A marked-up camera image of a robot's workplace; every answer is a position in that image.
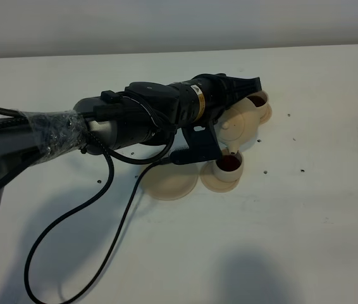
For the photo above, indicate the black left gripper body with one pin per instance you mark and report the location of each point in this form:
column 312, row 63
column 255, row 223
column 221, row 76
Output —
column 204, row 98

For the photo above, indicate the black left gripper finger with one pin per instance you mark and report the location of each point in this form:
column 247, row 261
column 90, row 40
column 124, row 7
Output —
column 238, row 88

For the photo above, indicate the beige ceramic teapot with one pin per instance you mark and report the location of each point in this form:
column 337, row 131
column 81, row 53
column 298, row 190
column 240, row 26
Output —
column 238, row 125

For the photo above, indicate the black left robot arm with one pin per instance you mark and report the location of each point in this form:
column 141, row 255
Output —
column 143, row 113

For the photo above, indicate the large beige teapot saucer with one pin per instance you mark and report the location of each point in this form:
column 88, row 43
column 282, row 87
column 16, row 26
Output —
column 170, row 182

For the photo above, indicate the far beige teacup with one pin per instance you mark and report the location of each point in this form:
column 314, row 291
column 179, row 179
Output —
column 260, row 101

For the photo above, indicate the beige teacup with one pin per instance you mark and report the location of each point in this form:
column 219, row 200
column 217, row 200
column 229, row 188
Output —
column 260, row 101
column 229, row 167

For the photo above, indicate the far beige cup saucer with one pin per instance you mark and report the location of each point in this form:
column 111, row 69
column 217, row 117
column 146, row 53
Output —
column 267, row 115

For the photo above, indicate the beige cup saucer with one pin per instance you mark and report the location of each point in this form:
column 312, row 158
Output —
column 209, row 179
column 267, row 115

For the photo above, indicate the near beige teacup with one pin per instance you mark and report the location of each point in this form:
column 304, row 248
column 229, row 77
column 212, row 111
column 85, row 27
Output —
column 229, row 167

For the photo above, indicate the near beige cup saucer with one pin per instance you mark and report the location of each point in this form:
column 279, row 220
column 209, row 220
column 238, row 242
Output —
column 209, row 179

